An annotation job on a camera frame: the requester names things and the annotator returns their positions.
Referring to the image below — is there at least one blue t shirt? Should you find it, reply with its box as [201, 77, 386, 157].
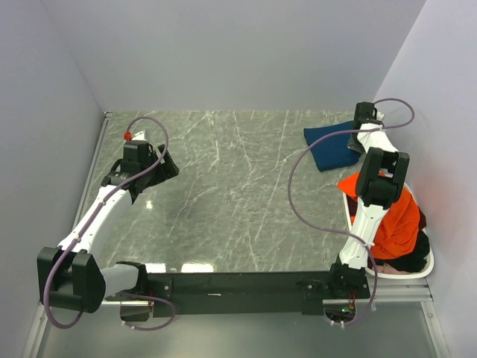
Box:
[303, 121, 361, 172]

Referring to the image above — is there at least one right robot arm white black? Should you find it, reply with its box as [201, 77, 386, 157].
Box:
[327, 101, 410, 298]

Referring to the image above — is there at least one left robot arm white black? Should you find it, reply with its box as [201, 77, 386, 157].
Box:
[37, 140, 180, 313]

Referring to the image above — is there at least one orange t shirt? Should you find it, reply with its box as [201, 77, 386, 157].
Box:
[336, 172, 422, 260]

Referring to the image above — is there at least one pink garment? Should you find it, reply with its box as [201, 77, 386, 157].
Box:
[376, 263, 411, 275]

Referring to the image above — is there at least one black t shirt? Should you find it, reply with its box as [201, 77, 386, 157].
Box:
[386, 210, 431, 273]

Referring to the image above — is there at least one white laundry basket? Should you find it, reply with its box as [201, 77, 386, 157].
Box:
[342, 180, 436, 280]

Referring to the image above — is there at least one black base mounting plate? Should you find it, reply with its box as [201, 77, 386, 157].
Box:
[136, 269, 375, 318]

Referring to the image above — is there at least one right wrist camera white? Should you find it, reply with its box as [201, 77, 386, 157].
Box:
[376, 111, 385, 122]

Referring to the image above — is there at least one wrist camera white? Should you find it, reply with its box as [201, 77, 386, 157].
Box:
[376, 111, 385, 122]
[124, 130, 150, 143]

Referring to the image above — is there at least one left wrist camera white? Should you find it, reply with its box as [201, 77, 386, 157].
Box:
[124, 130, 150, 143]

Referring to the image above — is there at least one aluminium frame rail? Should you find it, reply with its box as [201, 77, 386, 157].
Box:
[20, 111, 113, 358]

